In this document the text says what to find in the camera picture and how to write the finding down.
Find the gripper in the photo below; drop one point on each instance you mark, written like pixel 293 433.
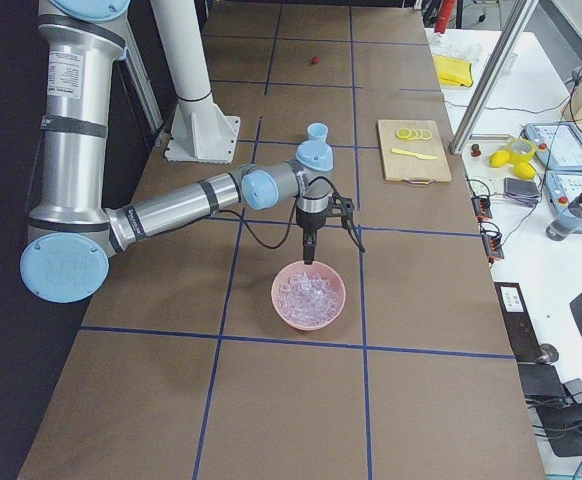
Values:
pixel 309 224

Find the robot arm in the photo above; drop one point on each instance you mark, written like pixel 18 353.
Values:
pixel 101 118

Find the light blue plastic cup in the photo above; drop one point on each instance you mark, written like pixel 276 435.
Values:
pixel 317 131

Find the pink bowl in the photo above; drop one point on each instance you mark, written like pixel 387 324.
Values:
pixel 315 267

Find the yellow plastic knife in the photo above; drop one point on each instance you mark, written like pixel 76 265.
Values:
pixel 413 154

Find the bamboo cutting board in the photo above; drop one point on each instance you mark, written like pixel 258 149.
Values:
pixel 425 139

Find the red black connector module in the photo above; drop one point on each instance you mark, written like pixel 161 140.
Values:
pixel 482 207

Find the whole yellow lemon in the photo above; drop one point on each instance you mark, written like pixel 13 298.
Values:
pixel 499 158
pixel 524 171

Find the grey purple pouch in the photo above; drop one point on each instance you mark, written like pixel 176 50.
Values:
pixel 525 192

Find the yellow tape roll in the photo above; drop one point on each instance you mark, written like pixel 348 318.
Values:
pixel 520 150

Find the yellow cloth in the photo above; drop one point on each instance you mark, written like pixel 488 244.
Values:
pixel 453 72

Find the clear plastic bag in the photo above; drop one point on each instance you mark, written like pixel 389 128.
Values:
pixel 442 44

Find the near teach pendant tablet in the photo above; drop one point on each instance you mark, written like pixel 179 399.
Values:
pixel 565 191

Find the teach pendant tablet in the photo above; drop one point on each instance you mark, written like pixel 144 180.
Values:
pixel 558 145
pixel 565 191

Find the far teach pendant tablet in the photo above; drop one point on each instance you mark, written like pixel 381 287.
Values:
pixel 558 145

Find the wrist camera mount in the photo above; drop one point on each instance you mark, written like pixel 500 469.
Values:
pixel 342 208

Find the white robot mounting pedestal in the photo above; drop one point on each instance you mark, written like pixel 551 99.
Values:
pixel 200 131

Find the aluminium frame post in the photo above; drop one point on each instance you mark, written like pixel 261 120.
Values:
pixel 514 26

